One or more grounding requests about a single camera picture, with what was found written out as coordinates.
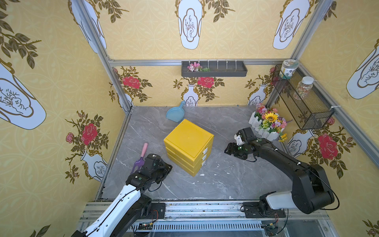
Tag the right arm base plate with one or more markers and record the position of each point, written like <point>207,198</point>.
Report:
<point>261,210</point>

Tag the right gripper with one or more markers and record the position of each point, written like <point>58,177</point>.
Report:
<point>234,148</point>

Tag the small pink flowers on shelf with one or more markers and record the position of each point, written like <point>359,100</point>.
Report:
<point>196,67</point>

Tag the purple garden fork pink handle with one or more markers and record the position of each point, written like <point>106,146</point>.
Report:
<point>140,162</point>

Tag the flowers in white fence pot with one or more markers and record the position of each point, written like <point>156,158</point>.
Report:
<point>268,123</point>

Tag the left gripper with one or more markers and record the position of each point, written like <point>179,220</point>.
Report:
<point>163,170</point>

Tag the yellow drawer cabinet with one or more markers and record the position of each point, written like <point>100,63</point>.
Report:
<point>189,146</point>

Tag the jar with patterned label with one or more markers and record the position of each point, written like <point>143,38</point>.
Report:
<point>288,68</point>

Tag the dark grey wall shelf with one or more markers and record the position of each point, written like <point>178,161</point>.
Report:
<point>218,68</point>

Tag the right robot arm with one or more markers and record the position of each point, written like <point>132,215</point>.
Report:
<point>311,190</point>

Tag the black wire mesh basket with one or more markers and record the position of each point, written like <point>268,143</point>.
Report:
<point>311,111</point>

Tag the clear jar white lid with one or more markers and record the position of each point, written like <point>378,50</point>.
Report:
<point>303,88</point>

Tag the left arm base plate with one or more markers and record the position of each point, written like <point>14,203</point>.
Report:
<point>157,211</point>

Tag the blue plastic dustpan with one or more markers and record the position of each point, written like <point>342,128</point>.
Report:
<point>176,114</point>

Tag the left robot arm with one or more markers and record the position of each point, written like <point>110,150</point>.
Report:
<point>131,204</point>

